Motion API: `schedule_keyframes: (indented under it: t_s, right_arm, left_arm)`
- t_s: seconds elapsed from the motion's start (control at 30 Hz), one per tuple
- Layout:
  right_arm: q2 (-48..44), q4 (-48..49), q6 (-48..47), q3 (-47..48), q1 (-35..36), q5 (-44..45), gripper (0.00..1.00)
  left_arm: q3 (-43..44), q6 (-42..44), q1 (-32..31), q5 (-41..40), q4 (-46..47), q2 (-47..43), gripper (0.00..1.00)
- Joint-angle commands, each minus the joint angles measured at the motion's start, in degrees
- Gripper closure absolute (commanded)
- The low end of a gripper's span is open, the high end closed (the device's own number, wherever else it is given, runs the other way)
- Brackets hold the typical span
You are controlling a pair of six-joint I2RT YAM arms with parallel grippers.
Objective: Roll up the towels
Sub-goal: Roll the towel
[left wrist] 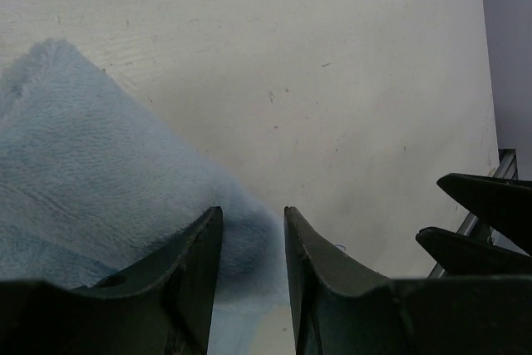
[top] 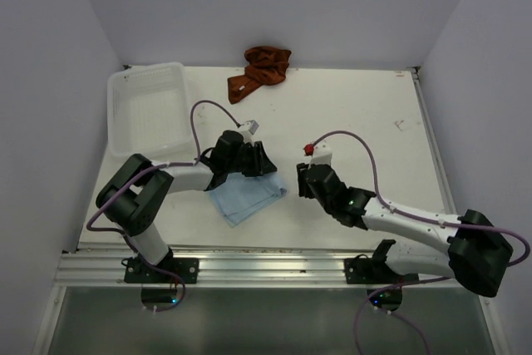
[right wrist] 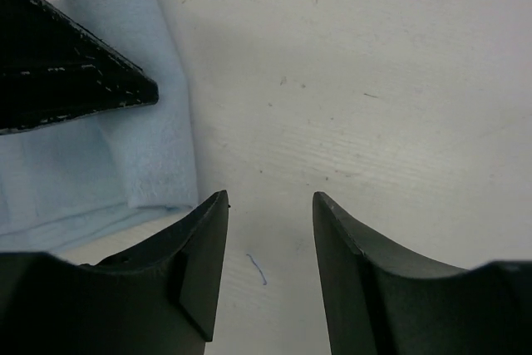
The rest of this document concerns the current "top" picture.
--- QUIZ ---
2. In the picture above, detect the aluminium rail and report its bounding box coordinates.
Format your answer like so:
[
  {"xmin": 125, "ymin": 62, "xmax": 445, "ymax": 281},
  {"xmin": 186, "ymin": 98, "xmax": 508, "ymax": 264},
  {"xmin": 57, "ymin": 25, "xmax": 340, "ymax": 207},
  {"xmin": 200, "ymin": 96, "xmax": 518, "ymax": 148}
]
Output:
[
  {"xmin": 52, "ymin": 248, "xmax": 494, "ymax": 289},
  {"xmin": 408, "ymin": 67, "xmax": 457, "ymax": 214}
]

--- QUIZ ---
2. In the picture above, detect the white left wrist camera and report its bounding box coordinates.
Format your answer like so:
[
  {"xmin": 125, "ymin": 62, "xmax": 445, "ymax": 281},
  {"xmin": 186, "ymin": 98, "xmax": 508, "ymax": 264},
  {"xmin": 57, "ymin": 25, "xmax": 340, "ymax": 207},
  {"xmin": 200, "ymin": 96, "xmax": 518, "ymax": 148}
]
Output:
[{"xmin": 238, "ymin": 120, "xmax": 259, "ymax": 142}]

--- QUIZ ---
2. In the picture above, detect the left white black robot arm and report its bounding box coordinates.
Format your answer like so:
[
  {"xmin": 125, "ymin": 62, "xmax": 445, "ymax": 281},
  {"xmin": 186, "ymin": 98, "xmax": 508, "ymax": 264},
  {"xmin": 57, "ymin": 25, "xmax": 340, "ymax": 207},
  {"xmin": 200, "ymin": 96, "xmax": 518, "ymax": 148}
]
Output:
[{"xmin": 96, "ymin": 130, "xmax": 278, "ymax": 283}]

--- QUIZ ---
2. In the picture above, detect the brown rust towel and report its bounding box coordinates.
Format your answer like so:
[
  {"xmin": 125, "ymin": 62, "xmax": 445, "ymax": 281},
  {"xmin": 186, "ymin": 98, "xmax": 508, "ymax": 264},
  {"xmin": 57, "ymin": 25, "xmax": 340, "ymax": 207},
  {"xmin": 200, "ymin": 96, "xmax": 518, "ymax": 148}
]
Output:
[{"xmin": 227, "ymin": 46, "xmax": 292, "ymax": 104}]

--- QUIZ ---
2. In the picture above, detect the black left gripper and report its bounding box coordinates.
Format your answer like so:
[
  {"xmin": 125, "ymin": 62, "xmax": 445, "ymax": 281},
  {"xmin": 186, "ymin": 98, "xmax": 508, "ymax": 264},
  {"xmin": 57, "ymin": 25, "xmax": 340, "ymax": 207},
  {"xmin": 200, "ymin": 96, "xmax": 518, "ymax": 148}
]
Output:
[{"xmin": 225, "ymin": 141, "xmax": 276, "ymax": 176}]

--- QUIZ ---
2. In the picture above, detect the light blue towel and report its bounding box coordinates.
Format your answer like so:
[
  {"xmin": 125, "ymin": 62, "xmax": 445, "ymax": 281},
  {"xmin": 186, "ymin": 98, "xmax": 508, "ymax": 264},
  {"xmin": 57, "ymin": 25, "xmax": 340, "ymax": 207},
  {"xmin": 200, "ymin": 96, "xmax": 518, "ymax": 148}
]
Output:
[{"xmin": 209, "ymin": 173, "xmax": 288, "ymax": 228}]

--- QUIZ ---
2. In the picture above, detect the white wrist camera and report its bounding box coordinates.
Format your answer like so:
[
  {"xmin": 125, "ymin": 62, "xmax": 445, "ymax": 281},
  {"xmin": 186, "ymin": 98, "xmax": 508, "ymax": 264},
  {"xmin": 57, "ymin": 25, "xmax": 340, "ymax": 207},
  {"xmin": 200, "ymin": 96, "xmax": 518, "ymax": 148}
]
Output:
[
  {"xmin": 303, "ymin": 141, "xmax": 333, "ymax": 165},
  {"xmin": 238, "ymin": 120, "xmax": 259, "ymax": 142}
]

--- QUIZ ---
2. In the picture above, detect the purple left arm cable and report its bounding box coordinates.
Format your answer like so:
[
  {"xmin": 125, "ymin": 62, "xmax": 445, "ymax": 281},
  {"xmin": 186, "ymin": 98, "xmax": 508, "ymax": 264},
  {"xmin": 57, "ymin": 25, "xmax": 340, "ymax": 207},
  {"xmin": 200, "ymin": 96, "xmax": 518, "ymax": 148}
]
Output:
[{"xmin": 86, "ymin": 100, "xmax": 250, "ymax": 310}]

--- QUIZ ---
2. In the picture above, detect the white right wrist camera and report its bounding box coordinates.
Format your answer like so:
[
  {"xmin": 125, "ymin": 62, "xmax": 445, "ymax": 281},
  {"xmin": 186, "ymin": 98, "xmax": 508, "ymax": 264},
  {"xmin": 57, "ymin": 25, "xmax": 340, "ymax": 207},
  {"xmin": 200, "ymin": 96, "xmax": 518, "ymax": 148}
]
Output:
[{"xmin": 303, "ymin": 141, "xmax": 333, "ymax": 165}]

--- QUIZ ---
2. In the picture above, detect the white perforated plastic basket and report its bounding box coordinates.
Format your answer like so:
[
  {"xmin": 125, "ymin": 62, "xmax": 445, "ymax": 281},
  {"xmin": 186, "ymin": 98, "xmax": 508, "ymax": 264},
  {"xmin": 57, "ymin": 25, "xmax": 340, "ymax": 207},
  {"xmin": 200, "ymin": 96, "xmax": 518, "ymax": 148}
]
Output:
[{"xmin": 107, "ymin": 62, "xmax": 192, "ymax": 159}]

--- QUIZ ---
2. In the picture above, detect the aluminium front rail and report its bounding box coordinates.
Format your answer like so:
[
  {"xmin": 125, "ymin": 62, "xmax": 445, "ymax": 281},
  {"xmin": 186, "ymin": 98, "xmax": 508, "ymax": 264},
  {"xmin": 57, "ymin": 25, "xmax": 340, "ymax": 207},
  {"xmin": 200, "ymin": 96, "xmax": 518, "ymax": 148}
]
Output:
[{"xmin": 52, "ymin": 248, "xmax": 494, "ymax": 289}]

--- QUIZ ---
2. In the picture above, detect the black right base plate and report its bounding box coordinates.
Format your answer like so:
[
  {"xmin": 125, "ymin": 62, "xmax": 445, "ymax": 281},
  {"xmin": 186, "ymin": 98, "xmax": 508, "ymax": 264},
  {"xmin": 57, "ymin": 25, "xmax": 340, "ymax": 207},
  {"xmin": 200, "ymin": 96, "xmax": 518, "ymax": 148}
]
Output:
[{"xmin": 343, "ymin": 254, "xmax": 419, "ymax": 284}]

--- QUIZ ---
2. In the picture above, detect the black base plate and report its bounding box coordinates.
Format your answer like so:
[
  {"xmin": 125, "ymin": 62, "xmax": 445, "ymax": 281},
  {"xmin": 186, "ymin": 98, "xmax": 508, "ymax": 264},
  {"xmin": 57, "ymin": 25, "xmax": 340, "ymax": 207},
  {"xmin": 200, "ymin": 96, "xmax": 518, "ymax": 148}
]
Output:
[
  {"xmin": 121, "ymin": 257, "xmax": 200, "ymax": 284},
  {"xmin": 343, "ymin": 254, "xmax": 419, "ymax": 284}
]

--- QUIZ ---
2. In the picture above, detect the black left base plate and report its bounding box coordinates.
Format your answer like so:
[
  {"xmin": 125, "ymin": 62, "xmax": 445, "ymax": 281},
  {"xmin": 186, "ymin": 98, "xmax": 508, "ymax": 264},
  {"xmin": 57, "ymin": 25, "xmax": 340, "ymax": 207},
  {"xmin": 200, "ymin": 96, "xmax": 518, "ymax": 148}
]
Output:
[{"xmin": 121, "ymin": 257, "xmax": 200, "ymax": 284}]

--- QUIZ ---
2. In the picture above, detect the aluminium right side rail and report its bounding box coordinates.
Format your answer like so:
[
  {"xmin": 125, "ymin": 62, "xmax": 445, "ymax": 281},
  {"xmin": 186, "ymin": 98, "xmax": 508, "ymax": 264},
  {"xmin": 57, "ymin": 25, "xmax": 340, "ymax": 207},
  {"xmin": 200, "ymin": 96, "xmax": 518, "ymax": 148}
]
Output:
[{"xmin": 408, "ymin": 67, "xmax": 457, "ymax": 214}]

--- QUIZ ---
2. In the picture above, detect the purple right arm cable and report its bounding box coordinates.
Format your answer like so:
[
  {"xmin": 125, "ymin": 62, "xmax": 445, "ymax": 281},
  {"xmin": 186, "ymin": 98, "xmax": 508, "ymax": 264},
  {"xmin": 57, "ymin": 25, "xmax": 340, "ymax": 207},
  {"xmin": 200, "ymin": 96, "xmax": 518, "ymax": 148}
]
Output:
[{"xmin": 311, "ymin": 130, "xmax": 532, "ymax": 355}]

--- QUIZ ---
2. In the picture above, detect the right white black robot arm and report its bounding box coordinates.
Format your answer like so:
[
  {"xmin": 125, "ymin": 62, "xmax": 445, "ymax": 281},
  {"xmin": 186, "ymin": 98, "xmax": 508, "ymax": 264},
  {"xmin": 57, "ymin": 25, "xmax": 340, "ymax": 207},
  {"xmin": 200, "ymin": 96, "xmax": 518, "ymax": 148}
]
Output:
[{"xmin": 296, "ymin": 163, "xmax": 513, "ymax": 298}]

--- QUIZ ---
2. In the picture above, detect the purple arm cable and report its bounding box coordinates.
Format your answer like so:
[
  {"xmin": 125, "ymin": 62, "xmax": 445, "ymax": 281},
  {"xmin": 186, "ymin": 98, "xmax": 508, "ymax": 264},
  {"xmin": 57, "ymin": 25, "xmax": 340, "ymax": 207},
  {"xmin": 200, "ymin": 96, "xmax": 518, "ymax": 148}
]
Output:
[
  {"xmin": 86, "ymin": 100, "xmax": 250, "ymax": 310},
  {"xmin": 311, "ymin": 130, "xmax": 532, "ymax": 355}
]

